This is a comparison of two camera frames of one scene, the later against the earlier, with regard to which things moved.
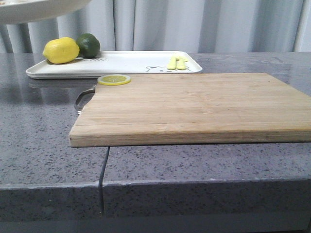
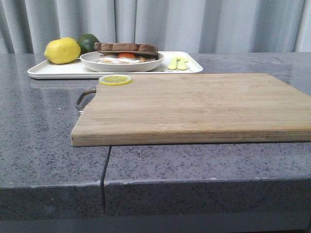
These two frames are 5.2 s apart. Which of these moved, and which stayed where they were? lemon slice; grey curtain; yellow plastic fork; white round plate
Moved: white round plate
Stayed: grey curtain; lemon slice; yellow plastic fork
